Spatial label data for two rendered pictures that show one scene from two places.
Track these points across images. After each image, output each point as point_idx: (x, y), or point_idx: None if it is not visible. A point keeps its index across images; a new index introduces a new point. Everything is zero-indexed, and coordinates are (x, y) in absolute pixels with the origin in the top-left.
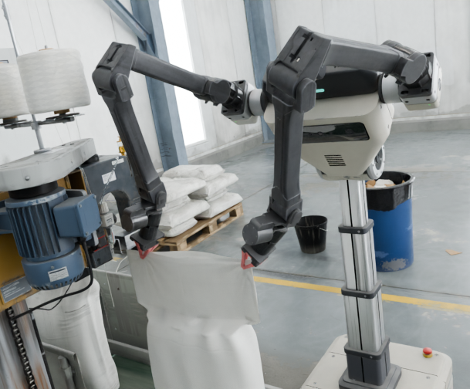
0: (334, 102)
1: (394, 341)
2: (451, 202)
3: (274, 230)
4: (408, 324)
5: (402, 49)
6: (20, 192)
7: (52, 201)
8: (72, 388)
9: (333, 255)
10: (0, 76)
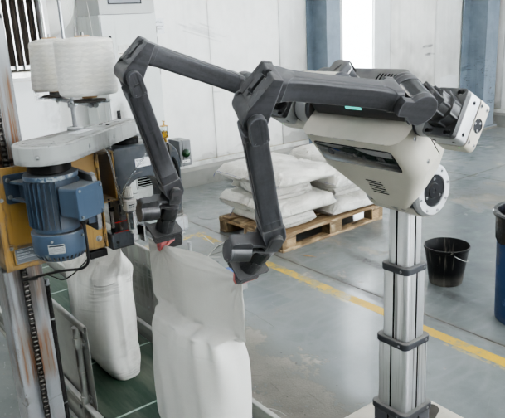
0: (371, 123)
1: (482, 415)
2: None
3: (253, 251)
4: None
5: (410, 85)
6: (33, 169)
7: (60, 181)
8: (80, 360)
9: (465, 294)
10: (48, 52)
